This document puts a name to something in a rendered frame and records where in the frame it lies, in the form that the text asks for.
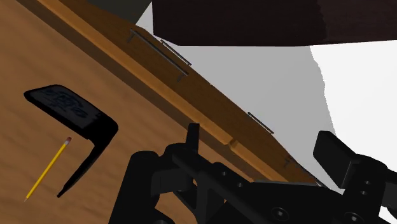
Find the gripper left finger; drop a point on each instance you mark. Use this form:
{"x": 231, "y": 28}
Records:
{"x": 145, "y": 186}

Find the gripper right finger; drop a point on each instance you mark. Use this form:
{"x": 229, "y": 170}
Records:
{"x": 338, "y": 158}

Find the yellow pencil with red eraser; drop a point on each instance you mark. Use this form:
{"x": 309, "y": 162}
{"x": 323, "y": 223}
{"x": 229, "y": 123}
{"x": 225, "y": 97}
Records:
{"x": 46, "y": 170}

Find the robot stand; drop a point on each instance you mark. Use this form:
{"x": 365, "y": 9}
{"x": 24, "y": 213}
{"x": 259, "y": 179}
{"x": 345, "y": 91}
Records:
{"x": 248, "y": 21}

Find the brown wooden desk with drawers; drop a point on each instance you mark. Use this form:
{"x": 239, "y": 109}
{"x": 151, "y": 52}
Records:
{"x": 31, "y": 46}

